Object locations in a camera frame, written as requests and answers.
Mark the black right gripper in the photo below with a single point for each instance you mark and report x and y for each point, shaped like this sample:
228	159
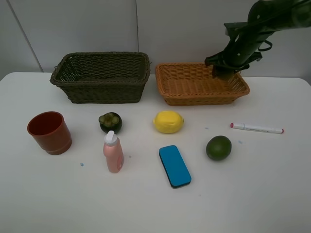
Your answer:
241	47

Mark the white marker pink caps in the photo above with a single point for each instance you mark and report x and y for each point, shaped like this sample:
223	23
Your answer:
261	129

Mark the green lime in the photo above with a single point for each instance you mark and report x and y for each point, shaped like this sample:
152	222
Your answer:
219	148

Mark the yellow lemon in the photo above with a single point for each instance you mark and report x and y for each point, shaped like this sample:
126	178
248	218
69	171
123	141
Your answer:
168	122

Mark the blue whiteboard eraser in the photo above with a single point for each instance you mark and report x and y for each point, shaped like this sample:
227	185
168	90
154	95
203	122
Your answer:
175	167

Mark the brown kiwi fruit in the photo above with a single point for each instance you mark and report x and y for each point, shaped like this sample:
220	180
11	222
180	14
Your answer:
224	75

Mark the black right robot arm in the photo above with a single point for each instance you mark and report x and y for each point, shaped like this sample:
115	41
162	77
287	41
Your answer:
276	15

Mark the orange wicker basket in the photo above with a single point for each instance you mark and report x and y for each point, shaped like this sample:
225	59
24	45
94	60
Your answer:
188	84

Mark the dark brown wicker basket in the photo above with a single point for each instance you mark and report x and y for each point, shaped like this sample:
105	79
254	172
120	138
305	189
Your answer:
102	77

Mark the dark purple mangosteen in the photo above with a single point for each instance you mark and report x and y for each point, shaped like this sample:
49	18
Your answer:
110	122

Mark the pink bottle white cap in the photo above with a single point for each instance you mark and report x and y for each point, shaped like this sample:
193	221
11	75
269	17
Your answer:
113	152

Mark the red plastic cup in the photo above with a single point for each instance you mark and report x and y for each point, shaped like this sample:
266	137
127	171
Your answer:
51	133

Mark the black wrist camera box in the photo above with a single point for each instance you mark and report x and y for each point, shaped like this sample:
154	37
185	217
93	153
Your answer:
232	29

